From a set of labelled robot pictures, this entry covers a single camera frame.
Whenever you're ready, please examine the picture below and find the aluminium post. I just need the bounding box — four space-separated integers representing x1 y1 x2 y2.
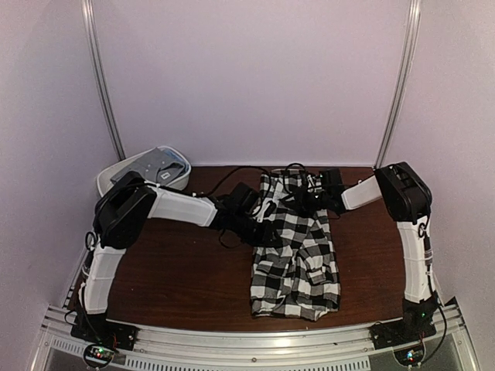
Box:
374 0 422 168
80 0 126 161

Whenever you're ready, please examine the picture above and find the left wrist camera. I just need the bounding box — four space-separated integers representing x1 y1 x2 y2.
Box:
255 199 277 223

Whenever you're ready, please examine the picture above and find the grey folded shirt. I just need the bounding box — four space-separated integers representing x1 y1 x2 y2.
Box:
110 147 190 186

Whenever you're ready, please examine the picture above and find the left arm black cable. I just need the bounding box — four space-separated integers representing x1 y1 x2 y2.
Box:
84 165 271 256

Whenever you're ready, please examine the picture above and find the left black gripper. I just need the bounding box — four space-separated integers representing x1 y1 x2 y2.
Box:
231 211 283 247

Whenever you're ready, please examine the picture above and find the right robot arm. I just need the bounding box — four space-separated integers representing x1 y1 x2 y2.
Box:
288 162 439 342

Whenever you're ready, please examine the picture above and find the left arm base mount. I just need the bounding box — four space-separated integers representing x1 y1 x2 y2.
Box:
70 321 138 351

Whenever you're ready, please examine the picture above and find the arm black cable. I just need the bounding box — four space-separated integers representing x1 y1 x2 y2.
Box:
278 162 449 345
84 165 271 256

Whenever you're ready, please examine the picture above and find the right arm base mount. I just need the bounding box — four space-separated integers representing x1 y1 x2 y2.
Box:
369 319 436 349

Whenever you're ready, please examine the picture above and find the black white plaid shirt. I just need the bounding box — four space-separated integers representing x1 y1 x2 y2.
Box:
250 168 341 322

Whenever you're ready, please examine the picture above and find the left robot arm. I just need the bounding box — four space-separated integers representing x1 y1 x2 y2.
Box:
78 171 281 343

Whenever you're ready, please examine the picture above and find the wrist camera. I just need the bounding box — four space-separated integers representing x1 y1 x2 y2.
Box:
255 199 277 223
302 173 323 192

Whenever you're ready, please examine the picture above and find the aluminium front rail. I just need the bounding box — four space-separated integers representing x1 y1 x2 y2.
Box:
34 301 476 371

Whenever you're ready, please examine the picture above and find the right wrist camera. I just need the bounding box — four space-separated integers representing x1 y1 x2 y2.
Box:
302 173 323 192

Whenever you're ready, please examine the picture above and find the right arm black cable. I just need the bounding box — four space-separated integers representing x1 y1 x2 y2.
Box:
278 162 449 345

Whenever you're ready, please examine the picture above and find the right aluminium post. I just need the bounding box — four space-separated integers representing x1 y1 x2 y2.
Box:
374 0 422 168

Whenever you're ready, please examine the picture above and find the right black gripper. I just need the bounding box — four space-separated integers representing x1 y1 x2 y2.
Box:
283 185 333 215

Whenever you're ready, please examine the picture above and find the left aluminium post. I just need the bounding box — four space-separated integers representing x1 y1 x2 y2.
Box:
80 0 126 161

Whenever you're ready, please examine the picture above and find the white plastic bin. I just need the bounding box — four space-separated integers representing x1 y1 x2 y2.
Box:
95 145 193 198

